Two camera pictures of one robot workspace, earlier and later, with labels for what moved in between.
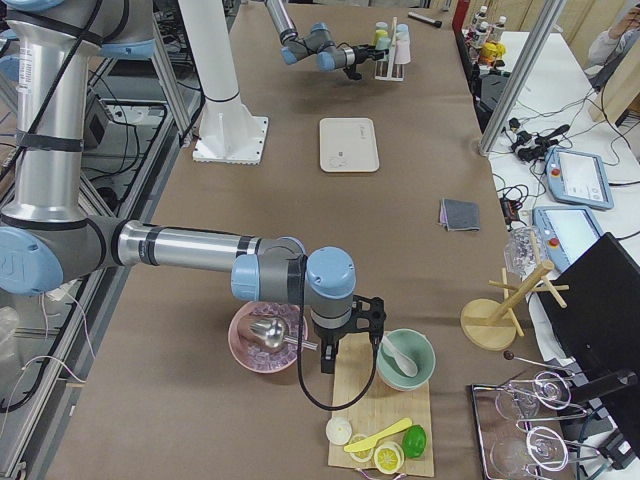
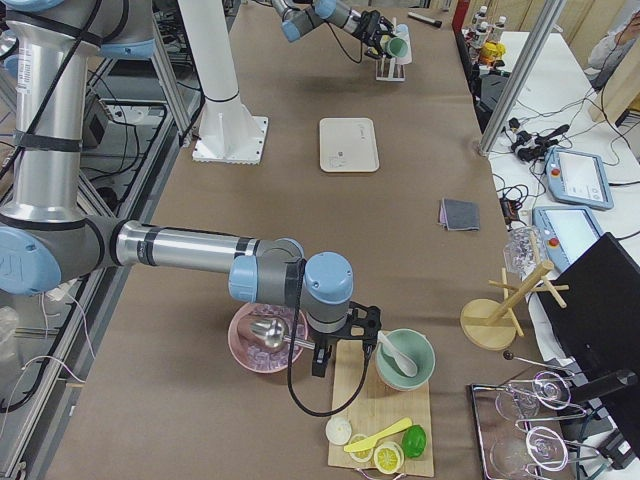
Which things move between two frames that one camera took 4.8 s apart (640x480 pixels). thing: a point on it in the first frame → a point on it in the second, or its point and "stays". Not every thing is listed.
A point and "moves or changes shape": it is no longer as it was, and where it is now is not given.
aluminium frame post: x=520 y=74 stays
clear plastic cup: x=523 y=250 stays
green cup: x=383 y=43 moves or changes shape
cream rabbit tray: x=347 y=144 stays
